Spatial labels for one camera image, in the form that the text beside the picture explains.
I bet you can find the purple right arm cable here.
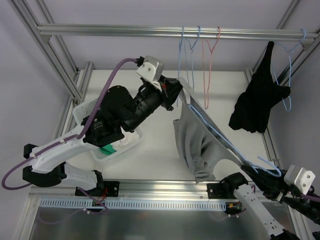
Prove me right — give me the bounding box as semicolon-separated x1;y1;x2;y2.
301;193;320;203

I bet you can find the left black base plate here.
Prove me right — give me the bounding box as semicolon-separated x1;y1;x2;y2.
84;180;120;198

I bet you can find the black tank top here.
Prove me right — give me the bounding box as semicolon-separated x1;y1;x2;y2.
228;41;291;133

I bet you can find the green tank top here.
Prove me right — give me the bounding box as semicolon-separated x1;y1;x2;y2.
99;144;117;156

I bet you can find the aluminium frame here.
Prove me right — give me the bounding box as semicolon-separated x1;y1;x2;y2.
7;0;320;240

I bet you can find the white slotted cable duct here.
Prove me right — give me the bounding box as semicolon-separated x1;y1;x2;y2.
39;198;227;212

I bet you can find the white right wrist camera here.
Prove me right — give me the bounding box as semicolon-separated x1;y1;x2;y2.
284;164;316;195

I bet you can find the blue wire hanger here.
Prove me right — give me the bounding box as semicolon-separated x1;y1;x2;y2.
183;25;201;90
177;26;185;78

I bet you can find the white tank top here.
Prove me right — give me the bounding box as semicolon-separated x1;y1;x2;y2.
111;128;140;151

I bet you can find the pink wire hanger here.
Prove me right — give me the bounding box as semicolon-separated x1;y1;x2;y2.
201;26;221;110

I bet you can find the blue hanger with black top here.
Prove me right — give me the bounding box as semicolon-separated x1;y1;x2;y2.
187;103;283;178

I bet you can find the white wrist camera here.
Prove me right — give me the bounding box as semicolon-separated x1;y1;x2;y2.
284;164;316;195
136;55;164;92

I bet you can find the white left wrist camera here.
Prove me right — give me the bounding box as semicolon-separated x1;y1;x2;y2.
136;55;164;92

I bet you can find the white plastic basket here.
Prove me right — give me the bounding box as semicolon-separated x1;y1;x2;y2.
72;98;144;163

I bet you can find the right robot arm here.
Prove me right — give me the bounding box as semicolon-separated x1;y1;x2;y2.
217;165;320;240

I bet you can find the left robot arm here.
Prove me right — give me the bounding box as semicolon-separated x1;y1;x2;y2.
22;76;183;197

